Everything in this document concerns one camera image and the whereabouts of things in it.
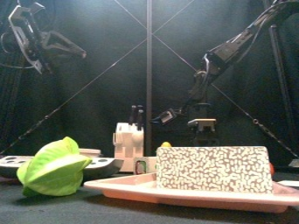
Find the white knife block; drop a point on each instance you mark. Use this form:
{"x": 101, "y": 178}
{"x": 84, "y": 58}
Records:
{"x": 125, "y": 145}

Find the pink plastic tray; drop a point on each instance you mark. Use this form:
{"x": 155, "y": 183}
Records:
{"x": 128, "y": 189}

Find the black vertical frame pole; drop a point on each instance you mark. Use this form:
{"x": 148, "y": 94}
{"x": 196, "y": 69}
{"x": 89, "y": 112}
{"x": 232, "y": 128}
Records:
{"x": 148, "y": 87}

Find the rectangular sponge block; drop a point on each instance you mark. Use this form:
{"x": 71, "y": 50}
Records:
{"x": 213, "y": 169}

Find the white flat card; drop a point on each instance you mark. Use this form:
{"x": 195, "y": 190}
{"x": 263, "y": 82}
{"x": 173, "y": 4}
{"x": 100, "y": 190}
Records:
{"x": 290, "y": 183}

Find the small white printed cube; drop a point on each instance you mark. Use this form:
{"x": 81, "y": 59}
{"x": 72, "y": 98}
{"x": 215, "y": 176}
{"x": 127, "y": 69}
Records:
{"x": 144, "y": 165}

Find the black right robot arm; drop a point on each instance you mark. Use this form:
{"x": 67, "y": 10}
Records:
{"x": 233, "y": 46}

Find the green star fruit toy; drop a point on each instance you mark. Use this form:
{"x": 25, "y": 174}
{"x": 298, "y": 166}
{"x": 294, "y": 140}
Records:
{"x": 53, "y": 172}

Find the yellow toy with green part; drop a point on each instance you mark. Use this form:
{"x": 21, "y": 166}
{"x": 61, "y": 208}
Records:
{"x": 165, "y": 144}

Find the black slanted side pole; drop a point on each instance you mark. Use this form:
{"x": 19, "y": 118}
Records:
{"x": 276, "y": 73}

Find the small red round toy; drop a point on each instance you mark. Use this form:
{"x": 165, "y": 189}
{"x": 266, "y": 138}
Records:
{"x": 271, "y": 169}

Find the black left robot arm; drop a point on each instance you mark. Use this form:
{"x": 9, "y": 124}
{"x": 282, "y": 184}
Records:
{"x": 4, "y": 40}

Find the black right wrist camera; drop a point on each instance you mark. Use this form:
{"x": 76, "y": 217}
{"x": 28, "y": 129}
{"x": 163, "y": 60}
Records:
{"x": 167, "y": 116}

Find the grey metal bracket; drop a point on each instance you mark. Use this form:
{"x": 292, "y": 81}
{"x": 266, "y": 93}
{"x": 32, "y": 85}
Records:
{"x": 294, "y": 163}

